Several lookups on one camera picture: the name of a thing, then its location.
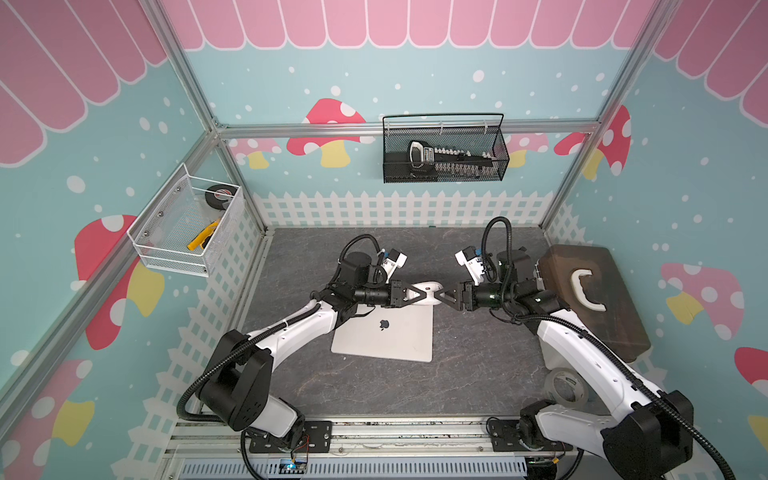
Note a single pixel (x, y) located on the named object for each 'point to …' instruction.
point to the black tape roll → (213, 200)
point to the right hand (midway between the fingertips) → (441, 293)
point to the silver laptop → (402, 333)
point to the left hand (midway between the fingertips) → (422, 302)
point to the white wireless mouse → (429, 287)
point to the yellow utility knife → (203, 236)
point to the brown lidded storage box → (588, 283)
